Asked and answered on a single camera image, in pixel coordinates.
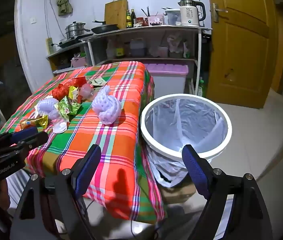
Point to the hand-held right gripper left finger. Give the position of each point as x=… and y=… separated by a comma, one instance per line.
x=89, y=172

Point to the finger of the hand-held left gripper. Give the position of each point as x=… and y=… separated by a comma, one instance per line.
x=24, y=133
x=37, y=140

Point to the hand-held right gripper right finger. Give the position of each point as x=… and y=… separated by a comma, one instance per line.
x=194, y=172

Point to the yellow snack wrapper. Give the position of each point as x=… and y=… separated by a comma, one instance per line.
x=35, y=122

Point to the purple foam fruit net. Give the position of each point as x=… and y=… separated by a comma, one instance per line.
x=106, y=107
x=46, y=106

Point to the green snack wrapper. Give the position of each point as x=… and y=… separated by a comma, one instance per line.
x=69, y=107

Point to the white trash bin with liner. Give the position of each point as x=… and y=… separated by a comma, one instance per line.
x=181, y=120

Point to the small yellow green wrapper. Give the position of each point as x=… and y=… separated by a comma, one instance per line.
x=73, y=92

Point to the clear plastic cup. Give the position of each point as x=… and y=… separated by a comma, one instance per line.
x=87, y=91

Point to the brown cardboard box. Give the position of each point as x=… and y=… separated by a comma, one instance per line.
x=179, y=195

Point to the green plastic bottle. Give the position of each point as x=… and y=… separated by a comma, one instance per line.
x=201, y=88

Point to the pink basket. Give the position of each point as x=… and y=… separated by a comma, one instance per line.
x=79, y=62

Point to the yellow power strip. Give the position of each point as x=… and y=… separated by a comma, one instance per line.
x=49, y=46

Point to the plaid tablecloth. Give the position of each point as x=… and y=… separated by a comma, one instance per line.
x=121, y=85

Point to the black induction cooker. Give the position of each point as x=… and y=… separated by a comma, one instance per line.
x=74, y=41

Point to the purple lid storage box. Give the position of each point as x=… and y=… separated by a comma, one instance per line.
x=166, y=70

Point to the steel steamer pot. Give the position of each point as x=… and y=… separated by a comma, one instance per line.
x=75, y=30

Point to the white plastic bottle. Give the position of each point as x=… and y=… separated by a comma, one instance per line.
x=110, y=50

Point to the dark sauce bottle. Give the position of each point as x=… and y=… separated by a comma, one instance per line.
x=119, y=51

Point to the crumpled plastic bags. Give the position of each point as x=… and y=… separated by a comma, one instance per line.
x=177, y=46

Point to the wooden door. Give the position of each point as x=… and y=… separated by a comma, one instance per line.
x=244, y=55

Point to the black frying pan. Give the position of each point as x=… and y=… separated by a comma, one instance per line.
x=105, y=28

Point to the grey oil jug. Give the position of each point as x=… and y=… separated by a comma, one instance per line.
x=137, y=48

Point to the wooden cutting board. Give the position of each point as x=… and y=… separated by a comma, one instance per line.
x=116, y=13

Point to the green glass bottle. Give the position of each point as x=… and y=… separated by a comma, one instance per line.
x=128, y=21

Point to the white shelf unit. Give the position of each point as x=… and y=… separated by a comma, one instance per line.
x=144, y=30

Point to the dark glass bottle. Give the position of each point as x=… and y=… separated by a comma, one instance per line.
x=133, y=20

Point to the red sauce jar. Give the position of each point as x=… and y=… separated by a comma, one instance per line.
x=140, y=22

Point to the clear plastic container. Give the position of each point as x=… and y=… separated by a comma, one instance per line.
x=173, y=17

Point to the pink utensil holder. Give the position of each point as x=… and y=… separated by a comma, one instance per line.
x=156, y=20

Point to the white electric kettle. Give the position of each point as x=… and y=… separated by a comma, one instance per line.
x=189, y=15

